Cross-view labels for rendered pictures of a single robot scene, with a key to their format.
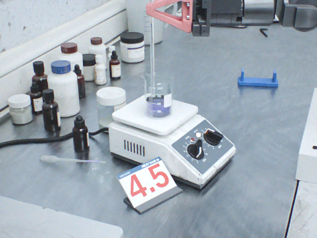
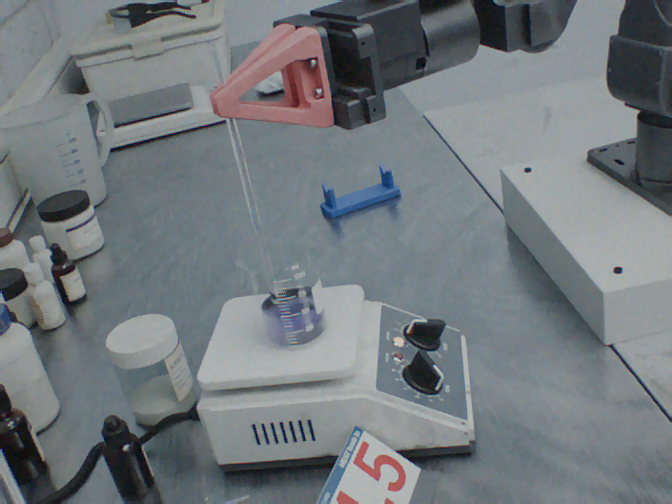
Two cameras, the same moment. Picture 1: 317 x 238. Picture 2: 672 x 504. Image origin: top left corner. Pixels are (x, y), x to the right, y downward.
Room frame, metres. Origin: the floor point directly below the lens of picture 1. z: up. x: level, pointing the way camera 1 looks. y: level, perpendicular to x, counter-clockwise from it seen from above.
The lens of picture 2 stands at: (0.26, 0.19, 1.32)
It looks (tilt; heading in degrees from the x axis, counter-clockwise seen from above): 27 degrees down; 336
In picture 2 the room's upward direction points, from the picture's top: 11 degrees counter-clockwise
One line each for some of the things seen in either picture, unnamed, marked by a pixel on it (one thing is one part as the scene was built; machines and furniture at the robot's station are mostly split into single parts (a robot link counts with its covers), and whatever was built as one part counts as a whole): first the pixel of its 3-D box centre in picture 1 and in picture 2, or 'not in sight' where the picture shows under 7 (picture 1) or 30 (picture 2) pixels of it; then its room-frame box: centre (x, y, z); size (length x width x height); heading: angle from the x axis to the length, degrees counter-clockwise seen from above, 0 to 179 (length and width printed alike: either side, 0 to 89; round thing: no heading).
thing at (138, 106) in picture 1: (155, 112); (285, 334); (0.78, 0.02, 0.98); 0.12 x 0.12 x 0.01; 56
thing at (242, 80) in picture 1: (258, 77); (358, 189); (1.12, -0.24, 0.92); 0.10 x 0.03 x 0.04; 83
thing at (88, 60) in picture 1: (88, 67); (8, 301); (1.16, 0.20, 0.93); 0.05 x 0.05 x 0.06
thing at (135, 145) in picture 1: (167, 137); (327, 375); (0.77, 0.00, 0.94); 0.22 x 0.13 x 0.08; 56
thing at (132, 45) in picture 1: (132, 47); (71, 225); (1.30, 0.09, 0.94); 0.07 x 0.07 x 0.07
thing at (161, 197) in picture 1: (149, 183); (378, 494); (0.65, 0.02, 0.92); 0.09 x 0.06 x 0.04; 131
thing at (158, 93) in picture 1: (157, 95); (285, 293); (0.77, 0.01, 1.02); 0.06 x 0.05 x 0.08; 70
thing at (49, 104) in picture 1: (50, 109); (9, 431); (0.88, 0.23, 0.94); 0.03 x 0.03 x 0.08
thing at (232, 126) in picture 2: (152, 43); (246, 181); (0.77, 0.02, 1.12); 0.01 x 0.01 x 0.20
